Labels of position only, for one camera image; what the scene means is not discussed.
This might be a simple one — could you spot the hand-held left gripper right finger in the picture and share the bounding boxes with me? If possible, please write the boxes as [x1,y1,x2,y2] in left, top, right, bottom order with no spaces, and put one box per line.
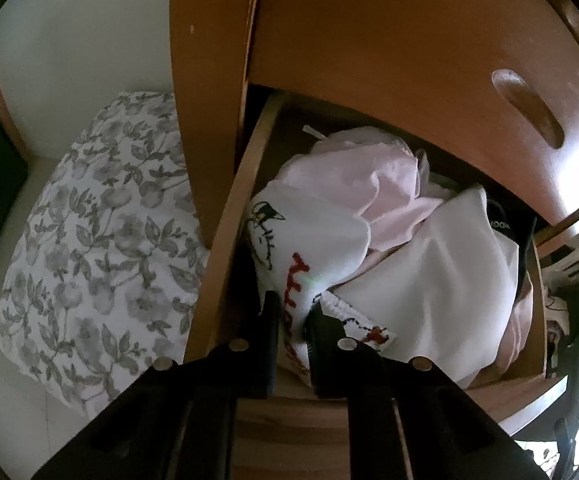
[303,304,553,480]

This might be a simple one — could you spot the white wooden rack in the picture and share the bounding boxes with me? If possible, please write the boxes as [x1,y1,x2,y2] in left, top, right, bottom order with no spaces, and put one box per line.
[539,240,579,286]

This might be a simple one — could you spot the white garment with red print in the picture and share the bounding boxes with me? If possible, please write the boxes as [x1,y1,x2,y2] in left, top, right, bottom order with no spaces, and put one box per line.
[244,180,400,376]

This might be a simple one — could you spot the plain white garment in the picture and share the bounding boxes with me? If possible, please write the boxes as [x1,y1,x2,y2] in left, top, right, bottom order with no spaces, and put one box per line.
[319,187,520,391]

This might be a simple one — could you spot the wooden nightstand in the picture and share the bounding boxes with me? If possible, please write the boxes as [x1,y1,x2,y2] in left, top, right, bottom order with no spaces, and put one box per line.
[170,0,579,261]

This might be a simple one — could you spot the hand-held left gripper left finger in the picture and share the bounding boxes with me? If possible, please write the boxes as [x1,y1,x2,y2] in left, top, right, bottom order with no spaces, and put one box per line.
[32,291,283,480]

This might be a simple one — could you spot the grey floral bedsheet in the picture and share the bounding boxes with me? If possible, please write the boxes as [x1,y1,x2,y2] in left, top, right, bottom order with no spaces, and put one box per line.
[0,91,210,406]

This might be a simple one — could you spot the wooden drawer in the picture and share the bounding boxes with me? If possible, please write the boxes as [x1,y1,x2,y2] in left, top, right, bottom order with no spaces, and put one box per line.
[244,0,579,233]
[184,91,570,480]

